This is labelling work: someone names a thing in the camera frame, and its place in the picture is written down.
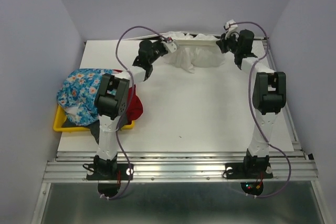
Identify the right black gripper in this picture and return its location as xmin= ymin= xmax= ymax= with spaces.
xmin=217 ymin=30 xmax=240 ymax=54

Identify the white pleated skirt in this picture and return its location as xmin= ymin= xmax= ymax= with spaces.
xmin=163 ymin=31 xmax=225 ymax=73

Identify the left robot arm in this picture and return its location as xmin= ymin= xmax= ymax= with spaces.
xmin=92 ymin=40 xmax=169 ymax=179

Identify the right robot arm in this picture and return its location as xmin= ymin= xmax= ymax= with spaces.
xmin=216 ymin=29 xmax=286 ymax=179

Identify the red skirt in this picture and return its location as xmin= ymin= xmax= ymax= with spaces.
xmin=113 ymin=71 xmax=143 ymax=128

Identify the blue floral skirt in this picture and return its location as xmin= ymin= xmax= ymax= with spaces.
xmin=56 ymin=68 xmax=118 ymax=126

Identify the dark grey dotted skirt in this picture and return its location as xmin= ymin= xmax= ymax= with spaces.
xmin=88 ymin=122 xmax=100 ymax=144

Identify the yellow plastic tray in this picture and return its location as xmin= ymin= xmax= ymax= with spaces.
xmin=53 ymin=105 xmax=135 ymax=133

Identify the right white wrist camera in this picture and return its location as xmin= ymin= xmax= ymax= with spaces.
xmin=224 ymin=19 xmax=238 ymax=39

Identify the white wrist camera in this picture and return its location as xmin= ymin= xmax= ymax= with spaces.
xmin=224 ymin=19 xmax=238 ymax=39
xmin=162 ymin=37 xmax=178 ymax=53

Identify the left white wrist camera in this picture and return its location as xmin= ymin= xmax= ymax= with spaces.
xmin=162 ymin=37 xmax=178 ymax=53

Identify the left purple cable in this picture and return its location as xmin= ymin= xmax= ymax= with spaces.
xmin=98 ymin=26 xmax=174 ymax=200

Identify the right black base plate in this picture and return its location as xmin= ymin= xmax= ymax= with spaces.
xmin=222 ymin=162 xmax=274 ymax=180

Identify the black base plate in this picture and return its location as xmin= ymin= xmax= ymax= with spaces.
xmin=82 ymin=163 xmax=134 ymax=180
xmin=222 ymin=162 xmax=274 ymax=180

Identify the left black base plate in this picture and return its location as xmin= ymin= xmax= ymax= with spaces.
xmin=82 ymin=163 xmax=134 ymax=180

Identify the aluminium rail frame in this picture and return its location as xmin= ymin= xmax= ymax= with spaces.
xmin=33 ymin=53 xmax=333 ymax=223

